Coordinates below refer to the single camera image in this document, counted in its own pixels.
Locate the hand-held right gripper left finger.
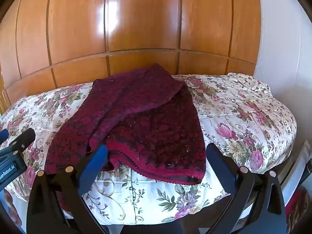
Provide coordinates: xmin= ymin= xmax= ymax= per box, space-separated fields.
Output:
xmin=26 ymin=144 xmax=109 ymax=234

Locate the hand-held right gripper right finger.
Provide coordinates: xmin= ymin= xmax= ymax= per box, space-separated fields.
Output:
xmin=206 ymin=143 xmax=286 ymax=234

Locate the wooden wardrobe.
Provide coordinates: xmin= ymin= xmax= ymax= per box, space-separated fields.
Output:
xmin=0 ymin=0 xmax=262 ymax=114

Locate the maroon knitted garment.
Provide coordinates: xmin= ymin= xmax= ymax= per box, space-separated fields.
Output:
xmin=44 ymin=63 xmax=207 ymax=186

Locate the white bed frame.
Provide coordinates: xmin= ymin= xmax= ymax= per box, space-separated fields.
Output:
xmin=278 ymin=140 xmax=312 ymax=197

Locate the dark red patterned rug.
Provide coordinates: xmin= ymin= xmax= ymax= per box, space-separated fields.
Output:
xmin=285 ymin=186 xmax=310 ymax=234

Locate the floral bedspread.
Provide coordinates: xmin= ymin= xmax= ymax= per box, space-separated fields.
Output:
xmin=0 ymin=73 xmax=298 ymax=226

